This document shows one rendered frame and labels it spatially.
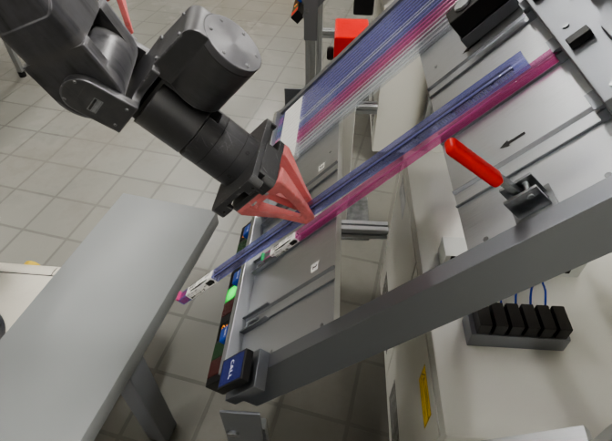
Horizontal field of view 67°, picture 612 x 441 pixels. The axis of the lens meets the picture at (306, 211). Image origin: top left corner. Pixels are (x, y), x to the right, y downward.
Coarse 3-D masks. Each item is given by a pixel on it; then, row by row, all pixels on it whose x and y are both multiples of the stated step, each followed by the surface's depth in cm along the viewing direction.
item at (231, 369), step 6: (240, 354) 56; (228, 360) 58; (234, 360) 56; (240, 360) 55; (228, 366) 57; (234, 366) 56; (240, 366) 55; (222, 372) 57; (228, 372) 56; (234, 372) 55; (222, 378) 56; (228, 378) 55; (234, 378) 54; (222, 384) 56
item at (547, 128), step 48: (432, 48) 71; (480, 48) 60; (528, 48) 53; (432, 96) 63; (528, 96) 49; (576, 96) 44; (480, 144) 50; (528, 144) 45; (576, 144) 41; (480, 192) 46; (576, 192) 38; (480, 240) 43
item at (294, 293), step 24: (336, 144) 79; (312, 168) 81; (336, 168) 74; (312, 192) 76; (336, 216) 66; (312, 240) 67; (336, 240) 63; (264, 264) 74; (288, 264) 69; (312, 264) 64; (336, 264) 60; (264, 288) 71; (288, 288) 65; (312, 288) 60; (336, 288) 57; (264, 312) 67; (288, 312) 62; (312, 312) 57; (336, 312) 55; (264, 336) 63; (288, 336) 59
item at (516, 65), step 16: (512, 64) 37; (528, 64) 36; (480, 80) 39; (496, 80) 37; (464, 96) 39; (480, 96) 38; (448, 112) 40; (464, 112) 40; (416, 128) 42; (432, 128) 41; (400, 144) 43; (416, 144) 42; (368, 160) 45; (384, 160) 44; (352, 176) 46; (368, 176) 45; (336, 192) 47; (320, 208) 49; (288, 224) 51; (256, 240) 55; (272, 240) 53; (240, 256) 56; (224, 272) 58
